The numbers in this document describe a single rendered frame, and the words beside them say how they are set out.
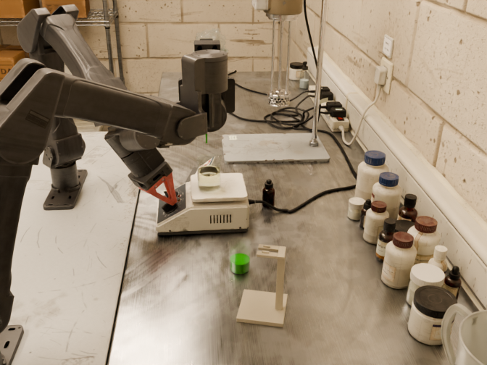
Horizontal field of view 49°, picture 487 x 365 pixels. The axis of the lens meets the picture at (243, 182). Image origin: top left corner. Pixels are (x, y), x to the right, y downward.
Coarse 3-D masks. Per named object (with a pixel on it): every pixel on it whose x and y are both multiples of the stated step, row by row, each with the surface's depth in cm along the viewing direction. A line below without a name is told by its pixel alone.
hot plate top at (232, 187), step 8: (192, 176) 121; (224, 176) 121; (232, 176) 121; (240, 176) 121; (192, 184) 117; (224, 184) 117; (232, 184) 117; (240, 184) 117; (192, 192) 114; (200, 192) 114; (216, 192) 114; (224, 192) 114; (232, 192) 114; (240, 192) 114; (192, 200) 112; (200, 200) 111; (208, 200) 112; (216, 200) 112; (224, 200) 112; (232, 200) 112; (240, 200) 112
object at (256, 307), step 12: (264, 252) 87; (276, 288) 90; (252, 300) 95; (264, 300) 95; (276, 300) 92; (240, 312) 92; (252, 312) 92; (264, 312) 92; (276, 312) 92; (264, 324) 90; (276, 324) 90
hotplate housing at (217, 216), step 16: (192, 208) 112; (208, 208) 112; (224, 208) 112; (240, 208) 113; (160, 224) 113; (176, 224) 113; (192, 224) 113; (208, 224) 114; (224, 224) 114; (240, 224) 114
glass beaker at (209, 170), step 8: (200, 160) 114; (208, 160) 115; (216, 160) 115; (200, 168) 111; (208, 168) 111; (216, 168) 111; (200, 176) 112; (208, 176) 112; (216, 176) 112; (200, 184) 113; (208, 184) 112; (216, 184) 113; (208, 192) 113
